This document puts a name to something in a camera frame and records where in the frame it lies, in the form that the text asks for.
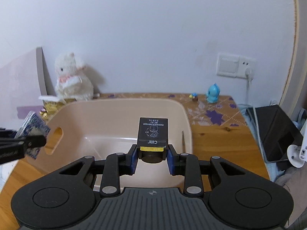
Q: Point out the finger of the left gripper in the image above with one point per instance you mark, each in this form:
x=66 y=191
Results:
x=15 y=148

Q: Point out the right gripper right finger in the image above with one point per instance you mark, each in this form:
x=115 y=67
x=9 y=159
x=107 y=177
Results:
x=237 y=197

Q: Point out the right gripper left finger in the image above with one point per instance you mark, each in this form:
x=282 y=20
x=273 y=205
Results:
x=68 y=195

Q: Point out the blue patterned card box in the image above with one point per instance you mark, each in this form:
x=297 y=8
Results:
x=33 y=125

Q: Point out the black small box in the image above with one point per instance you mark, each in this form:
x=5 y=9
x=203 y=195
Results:
x=153 y=139

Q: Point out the gold tissue pack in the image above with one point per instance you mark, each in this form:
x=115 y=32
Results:
x=51 y=105

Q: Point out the beige plastic storage basket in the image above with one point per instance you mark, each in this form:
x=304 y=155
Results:
x=102 y=127

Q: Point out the black box beside table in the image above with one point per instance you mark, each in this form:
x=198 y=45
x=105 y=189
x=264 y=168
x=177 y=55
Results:
x=277 y=132

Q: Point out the purple patterned table mat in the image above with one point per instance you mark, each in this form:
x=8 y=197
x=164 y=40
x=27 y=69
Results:
x=224 y=113

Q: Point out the white plush bunny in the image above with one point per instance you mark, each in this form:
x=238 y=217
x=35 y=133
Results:
x=72 y=82

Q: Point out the blue penguin figurine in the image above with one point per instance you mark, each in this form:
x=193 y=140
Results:
x=213 y=93

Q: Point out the small dark figurine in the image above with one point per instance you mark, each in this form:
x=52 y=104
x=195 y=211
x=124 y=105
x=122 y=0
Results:
x=194 y=97

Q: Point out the white camera stand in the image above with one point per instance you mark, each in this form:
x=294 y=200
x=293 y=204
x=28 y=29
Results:
x=297 y=154

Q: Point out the white wall switch socket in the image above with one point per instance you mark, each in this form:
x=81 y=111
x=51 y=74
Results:
x=235 y=66

